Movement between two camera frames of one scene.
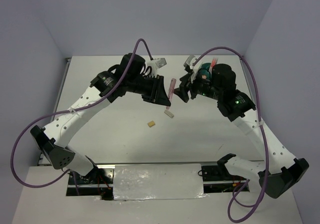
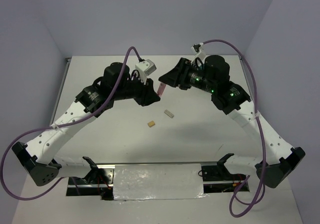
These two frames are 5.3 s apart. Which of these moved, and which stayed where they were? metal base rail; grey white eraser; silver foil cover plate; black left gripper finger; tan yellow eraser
Moved: black left gripper finger
Stayed: silver foil cover plate; tan yellow eraser; grey white eraser; metal base rail
